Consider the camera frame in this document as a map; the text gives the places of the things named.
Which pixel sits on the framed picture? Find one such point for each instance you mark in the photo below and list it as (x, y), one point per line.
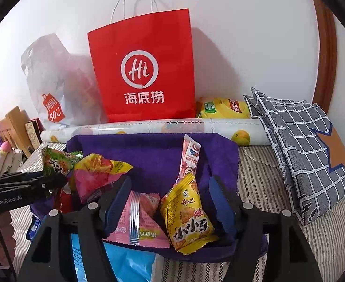
(33, 133)

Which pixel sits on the pink silver striped packet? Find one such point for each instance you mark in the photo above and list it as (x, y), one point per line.
(143, 211)

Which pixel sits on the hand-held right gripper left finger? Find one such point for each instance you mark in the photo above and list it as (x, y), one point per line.
(115, 211)

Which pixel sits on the white plastic shopping bag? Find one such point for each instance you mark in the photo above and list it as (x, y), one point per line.
(55, 79)

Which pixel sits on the wooden chair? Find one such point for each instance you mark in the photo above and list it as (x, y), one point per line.
(14, 123)

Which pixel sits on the red paper bag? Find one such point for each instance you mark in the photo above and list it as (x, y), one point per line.
(143, 64)

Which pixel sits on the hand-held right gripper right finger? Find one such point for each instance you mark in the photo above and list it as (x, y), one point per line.
(224, 211)

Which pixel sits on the light blue packet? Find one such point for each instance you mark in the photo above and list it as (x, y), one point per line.
(125, 261)

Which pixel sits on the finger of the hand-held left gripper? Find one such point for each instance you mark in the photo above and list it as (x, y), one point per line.
(47, 183)

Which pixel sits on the pink strip snack packet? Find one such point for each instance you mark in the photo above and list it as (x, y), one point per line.
(190, 158)

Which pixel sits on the small yellow snack packet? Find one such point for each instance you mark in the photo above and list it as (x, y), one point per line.
(187, 217)

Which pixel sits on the fruit print paper roll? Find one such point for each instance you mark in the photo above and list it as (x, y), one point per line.
(131, 127)

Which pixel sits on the purple towel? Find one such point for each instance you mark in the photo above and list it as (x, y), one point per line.
(157, 152)

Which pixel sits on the person's left hand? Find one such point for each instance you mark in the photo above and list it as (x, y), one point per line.
(8, 238)

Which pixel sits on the green snack packet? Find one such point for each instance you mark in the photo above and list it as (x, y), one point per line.
(58, 163)

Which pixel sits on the grey checked star pillow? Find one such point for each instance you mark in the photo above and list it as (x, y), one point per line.
(301, 152)

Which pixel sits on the red snack packet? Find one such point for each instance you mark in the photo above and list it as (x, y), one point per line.
(63, 199)

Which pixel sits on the blue snack packet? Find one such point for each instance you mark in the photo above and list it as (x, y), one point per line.
(33, 227)

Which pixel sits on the pink and white plush toy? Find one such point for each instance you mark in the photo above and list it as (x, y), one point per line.
(6, 158)

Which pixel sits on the wooden door frame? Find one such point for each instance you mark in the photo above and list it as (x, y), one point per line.
(325, 58)

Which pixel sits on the yellow chips bag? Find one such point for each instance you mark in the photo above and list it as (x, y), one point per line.
(222, 108)

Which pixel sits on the pink and yellow chip bag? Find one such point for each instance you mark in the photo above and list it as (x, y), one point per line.
(93, 176)

